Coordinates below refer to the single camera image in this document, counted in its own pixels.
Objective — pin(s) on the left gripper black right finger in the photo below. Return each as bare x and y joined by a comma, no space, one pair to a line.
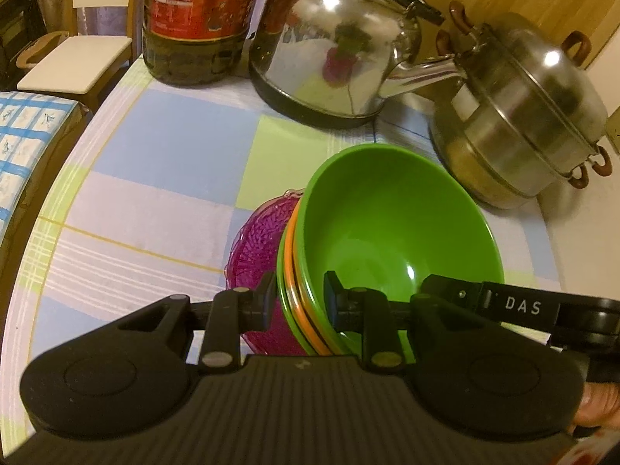
367,312

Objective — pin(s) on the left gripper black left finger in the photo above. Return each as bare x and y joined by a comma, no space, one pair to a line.
229,315

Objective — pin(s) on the pink glass plate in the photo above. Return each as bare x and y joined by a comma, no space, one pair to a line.
253,253

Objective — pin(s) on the orange plastic bowl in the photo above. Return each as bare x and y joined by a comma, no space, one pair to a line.
294,293

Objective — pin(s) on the green plastic bowl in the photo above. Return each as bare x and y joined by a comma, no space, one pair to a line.
299,338
385,218

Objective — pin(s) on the person's right hand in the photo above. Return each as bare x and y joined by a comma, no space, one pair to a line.
599,407

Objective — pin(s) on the stainless steel steamer pot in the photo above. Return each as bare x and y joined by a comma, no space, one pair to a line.
522,116

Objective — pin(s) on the stainless steel kettle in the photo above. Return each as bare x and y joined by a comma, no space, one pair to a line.
334,63

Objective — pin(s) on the blue white checked cloth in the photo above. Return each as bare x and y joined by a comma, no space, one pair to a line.
29,122

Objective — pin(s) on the large cooking oil bottle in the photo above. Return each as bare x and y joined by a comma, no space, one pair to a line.
194,42

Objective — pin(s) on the white wooden chair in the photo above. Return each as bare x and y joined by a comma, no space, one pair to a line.
79,67

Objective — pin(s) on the dark shelf rack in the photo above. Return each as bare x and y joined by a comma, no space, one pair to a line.
21,24

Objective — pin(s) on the double wall switch plate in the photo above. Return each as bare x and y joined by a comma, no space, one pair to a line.
612,130

